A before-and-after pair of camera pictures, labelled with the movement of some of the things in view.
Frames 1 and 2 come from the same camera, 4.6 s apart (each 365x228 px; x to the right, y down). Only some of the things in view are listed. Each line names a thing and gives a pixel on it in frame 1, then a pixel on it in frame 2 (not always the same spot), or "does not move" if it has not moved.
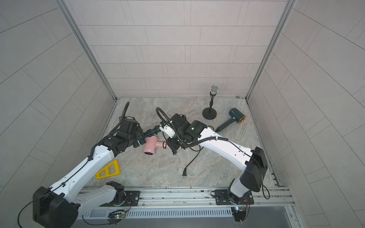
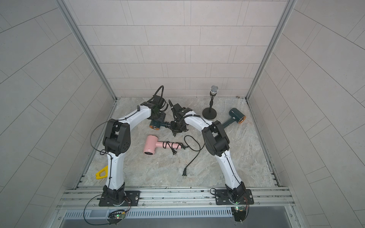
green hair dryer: [149, 133] -> [156, 124]
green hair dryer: [237, 116] does not move
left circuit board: [117, 215] does not move
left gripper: [139, 131] -> [162, 117]
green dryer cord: [185, 171] does not move
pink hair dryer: [150, 143] does not move
